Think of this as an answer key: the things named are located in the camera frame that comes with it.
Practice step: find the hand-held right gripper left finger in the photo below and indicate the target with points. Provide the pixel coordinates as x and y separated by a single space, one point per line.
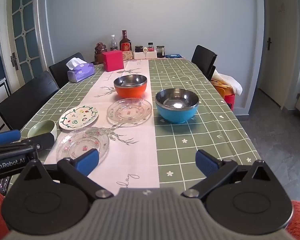
86 161

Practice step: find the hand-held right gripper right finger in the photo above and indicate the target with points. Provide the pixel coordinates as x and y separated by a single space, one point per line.
207 163

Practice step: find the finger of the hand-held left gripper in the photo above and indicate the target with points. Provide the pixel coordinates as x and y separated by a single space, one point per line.
5 136
43 140

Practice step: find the green ceramic bowl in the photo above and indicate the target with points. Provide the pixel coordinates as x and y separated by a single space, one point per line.
43 130

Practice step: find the clear glass plate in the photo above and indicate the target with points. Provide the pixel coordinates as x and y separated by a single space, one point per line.
128 112
75 142

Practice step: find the white painted plate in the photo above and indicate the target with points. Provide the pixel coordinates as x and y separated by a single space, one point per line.
78 117

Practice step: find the blue steel bowl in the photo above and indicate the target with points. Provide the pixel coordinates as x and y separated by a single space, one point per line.
176 112

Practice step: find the orange steel bowl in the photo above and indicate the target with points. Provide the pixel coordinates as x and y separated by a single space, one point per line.
130 90

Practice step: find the black chair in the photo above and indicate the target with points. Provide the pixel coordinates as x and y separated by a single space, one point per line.
202 57
27 100
61 70

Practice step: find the white deer print table runner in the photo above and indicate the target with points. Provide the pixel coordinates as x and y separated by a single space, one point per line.
137 150

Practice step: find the orange plastic stool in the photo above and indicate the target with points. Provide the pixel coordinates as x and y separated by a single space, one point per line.
218 87

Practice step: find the purple tissue box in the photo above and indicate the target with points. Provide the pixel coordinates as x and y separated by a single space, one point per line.
81 72

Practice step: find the pink box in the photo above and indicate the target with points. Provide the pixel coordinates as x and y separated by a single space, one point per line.
112 61

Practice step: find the brown ceramic jar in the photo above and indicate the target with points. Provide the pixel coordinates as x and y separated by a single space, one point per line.
100 52

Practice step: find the white glass panel door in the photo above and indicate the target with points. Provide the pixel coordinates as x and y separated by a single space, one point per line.
22 30

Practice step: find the blue packet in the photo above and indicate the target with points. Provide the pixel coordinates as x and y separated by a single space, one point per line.
173 56

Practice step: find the beige patterned tin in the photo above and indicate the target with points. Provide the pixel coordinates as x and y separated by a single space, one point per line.
128 55

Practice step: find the clear water bottle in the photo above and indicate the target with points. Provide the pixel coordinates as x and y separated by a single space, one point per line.
113 43

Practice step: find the tall dark jar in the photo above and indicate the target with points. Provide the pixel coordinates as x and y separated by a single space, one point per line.
160 52

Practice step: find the white box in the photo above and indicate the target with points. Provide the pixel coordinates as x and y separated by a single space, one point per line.
150 55

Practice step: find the brown liquor bottle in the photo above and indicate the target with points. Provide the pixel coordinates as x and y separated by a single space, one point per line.
125 43

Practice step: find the short dark jar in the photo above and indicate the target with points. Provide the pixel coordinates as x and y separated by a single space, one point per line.
139 49

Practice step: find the small red label bottle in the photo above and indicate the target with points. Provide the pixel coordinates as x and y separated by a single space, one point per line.
150 47

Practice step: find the cream door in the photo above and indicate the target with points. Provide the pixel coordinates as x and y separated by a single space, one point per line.
277 42

